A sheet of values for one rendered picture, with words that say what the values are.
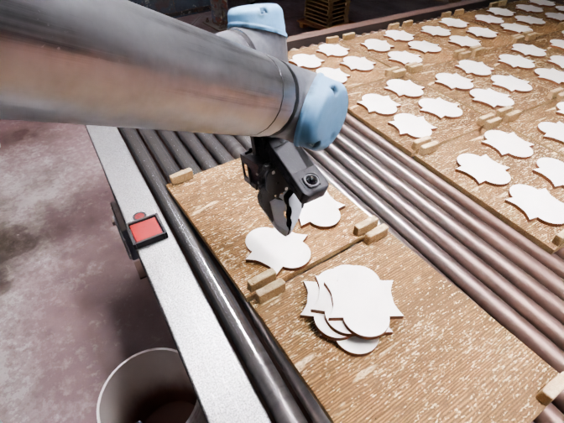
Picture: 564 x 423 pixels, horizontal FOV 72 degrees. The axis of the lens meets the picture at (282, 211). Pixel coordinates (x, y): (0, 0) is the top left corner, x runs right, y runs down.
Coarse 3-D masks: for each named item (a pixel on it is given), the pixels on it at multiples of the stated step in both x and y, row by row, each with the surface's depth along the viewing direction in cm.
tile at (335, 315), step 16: (352, 272) 72; (368, 272) 72; (336, 288) 69; (352, 288) 69; (368, 288) 69; (384, 288) 69; (336, 304) 67; (352, 304) 67; (368, 304) 67; (384, 304) 67; (336, 320) 66; (352, 320) 64; (368, 320) 64; (384, 320) 64; (368, 336) 62
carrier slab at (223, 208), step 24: (216, 168) 103; (240, 168) 103; (192, 192) 96; (216, 192) 96; (240, 192) 96; (336, 192) 96; (192, 216) 90; (216, 216) 90; (240, 216) 90; (264, 216) 90; (360, 216) 90; (216, 240) 84; (240, 240) 84; (312, 240) 84; (336, 240) 84; (360, 240) 86; (240, 264) 79; (312, 264) 80; (240, 288) 75
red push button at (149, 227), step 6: (138, 222) 89; (144, 222) 89; (150, 222) 89; (156, 222) 89; (132, 228) 87; (138, 228) 87; (144, 228) 87; (150, 228) 87; (156, 228) 87; (138, 234) 86; (144, 234) 86; (150, 234) 86; (138, 240) 85
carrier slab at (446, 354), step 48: (384, 240) 84; (288, 288) 75; (432, 288) 75; (288, 336) 67; (384, 336) 67; (432, 336) 67; (480, 336) 67; (336, 384) 61; (384, 384) 61; (432, 384) 61; (480, 384) 61; (528, 384) 61
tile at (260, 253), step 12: (264, 228) 85; (252, 240) 82; (264, 240) 82; (276, 240) 82; (288, 240) 82; (300, 240) 82; (252, 252) 80; (264, 252) 80; (276, 252) 80; (288, 252) 80; (300, 252) 80; (264, 264) 78; (276, 264) 77; (288, 264) 77; (300, 264) 77; (276, 276) 76
